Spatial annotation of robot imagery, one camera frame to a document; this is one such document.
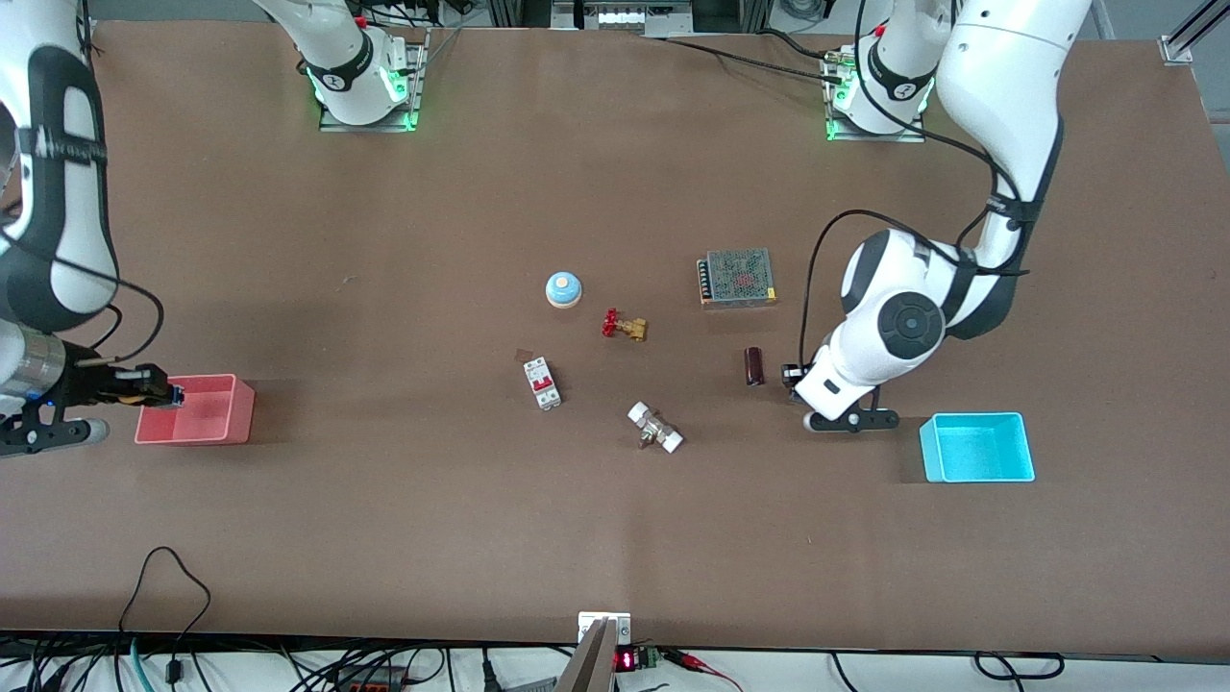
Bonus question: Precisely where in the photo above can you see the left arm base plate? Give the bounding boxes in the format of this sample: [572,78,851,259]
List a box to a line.
[824,48,926,143]

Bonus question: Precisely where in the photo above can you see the white socket strip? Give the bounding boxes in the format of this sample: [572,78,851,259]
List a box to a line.
[552,0,695,37]

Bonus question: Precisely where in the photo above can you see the white metal bracket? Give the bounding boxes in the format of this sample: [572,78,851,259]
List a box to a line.
[578,611,632,645]

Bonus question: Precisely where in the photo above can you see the black coiled cable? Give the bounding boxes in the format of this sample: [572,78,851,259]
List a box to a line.
[973,652,1066,681]

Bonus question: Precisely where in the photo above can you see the long black table cable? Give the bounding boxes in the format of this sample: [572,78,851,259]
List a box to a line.
[639,35,849,80]

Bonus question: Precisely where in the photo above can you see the aluminium frame strut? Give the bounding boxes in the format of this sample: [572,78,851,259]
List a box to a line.
[1170,0,1230,47]

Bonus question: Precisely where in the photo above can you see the white red circuit breaker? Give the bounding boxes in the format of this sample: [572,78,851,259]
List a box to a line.
[523,357,563,411]

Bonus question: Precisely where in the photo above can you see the pink plastic bin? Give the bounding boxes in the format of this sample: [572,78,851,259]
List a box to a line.
[134,374,257,446]

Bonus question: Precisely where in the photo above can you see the brass fitting white caps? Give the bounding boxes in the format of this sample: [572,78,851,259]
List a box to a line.
[627,401,685,455]

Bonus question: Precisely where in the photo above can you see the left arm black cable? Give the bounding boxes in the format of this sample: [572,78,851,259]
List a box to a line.
[799,0,1031,368]

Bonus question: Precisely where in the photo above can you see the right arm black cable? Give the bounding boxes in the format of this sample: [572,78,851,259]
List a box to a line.
[0,223,165,368]

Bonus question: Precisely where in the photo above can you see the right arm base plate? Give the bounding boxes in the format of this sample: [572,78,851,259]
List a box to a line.
[319,29,430,133]

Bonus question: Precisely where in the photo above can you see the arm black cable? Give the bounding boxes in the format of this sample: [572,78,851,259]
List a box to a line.
[799,0,1031,368]
[0,223,165,368]

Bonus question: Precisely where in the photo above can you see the cyan plastic bin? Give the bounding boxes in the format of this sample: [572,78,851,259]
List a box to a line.
[919,412,1037,483]

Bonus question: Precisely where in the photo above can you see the metal mesh power supply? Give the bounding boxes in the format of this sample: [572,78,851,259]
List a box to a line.
[697,248,778,309]

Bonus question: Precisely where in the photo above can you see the thin black looped cable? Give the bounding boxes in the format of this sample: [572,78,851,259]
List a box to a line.
[117,546,212,685]

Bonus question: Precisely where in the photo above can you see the grey camera post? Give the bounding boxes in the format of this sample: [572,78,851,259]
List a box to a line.
[554,618,617,692]

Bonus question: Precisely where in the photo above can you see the red alligator clip lead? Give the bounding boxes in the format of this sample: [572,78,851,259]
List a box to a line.
[663,650,743,692]

